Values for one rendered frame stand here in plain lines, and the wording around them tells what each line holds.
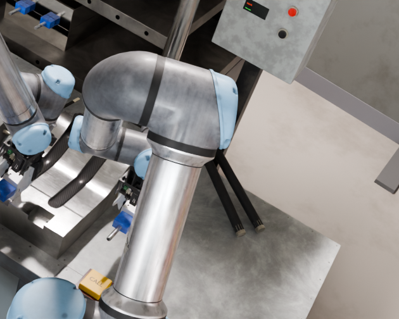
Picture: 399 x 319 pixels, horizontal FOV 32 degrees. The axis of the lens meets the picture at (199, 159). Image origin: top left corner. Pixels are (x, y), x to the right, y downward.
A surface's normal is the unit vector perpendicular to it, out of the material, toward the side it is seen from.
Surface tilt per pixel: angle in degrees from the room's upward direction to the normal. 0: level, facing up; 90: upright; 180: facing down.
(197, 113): 59
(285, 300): 0
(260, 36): 90
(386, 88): 90
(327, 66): 90
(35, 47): 0
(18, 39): 0
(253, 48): 90
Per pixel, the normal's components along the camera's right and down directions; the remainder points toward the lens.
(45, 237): -0.43, 0.48
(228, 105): 0.23, -0.08
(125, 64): -0.31, -0.54
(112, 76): -0.55, -0.21
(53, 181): 0.33, -0.75
